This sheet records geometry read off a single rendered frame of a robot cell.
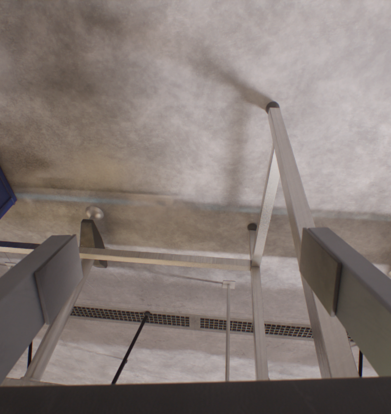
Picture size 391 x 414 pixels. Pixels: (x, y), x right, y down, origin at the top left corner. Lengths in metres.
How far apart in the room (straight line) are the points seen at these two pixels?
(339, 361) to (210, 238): 0.95
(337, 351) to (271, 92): 0.72
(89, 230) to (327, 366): 1.03
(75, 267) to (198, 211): 1.02
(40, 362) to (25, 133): 0.75
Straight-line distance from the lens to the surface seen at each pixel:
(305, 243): 0.16
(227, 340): 1.37
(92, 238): 1.25
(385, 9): 0.95
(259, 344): 0.92
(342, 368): 0.38
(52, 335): 1.13
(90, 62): 0.98
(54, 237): 0.17
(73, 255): 0.17
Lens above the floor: 0.87
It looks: 49 degrees down
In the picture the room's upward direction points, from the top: 171 degrees counter-clockwise
